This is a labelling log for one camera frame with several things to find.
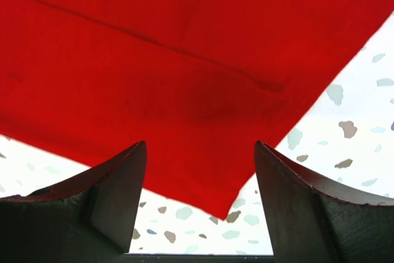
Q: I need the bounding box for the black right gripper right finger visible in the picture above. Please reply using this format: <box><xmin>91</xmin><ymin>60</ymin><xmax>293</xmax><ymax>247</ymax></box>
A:
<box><xmin>254</xmin><ymin>142</ymin><xmax>393</xmax><ymax>263</ymax></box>

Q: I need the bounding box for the red t shirt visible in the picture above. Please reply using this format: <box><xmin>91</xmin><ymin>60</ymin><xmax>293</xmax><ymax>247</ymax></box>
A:
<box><xmin>1</xmin><ymin>0</ymin><xmax>393</xmax><ymax>219</ymax></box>

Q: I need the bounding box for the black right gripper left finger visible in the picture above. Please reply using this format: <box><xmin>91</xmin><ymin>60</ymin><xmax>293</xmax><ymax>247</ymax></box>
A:
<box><xmin>1</xmin><ymin>141</ymin><xmax>147</xmax><ymax>262</ymax></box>

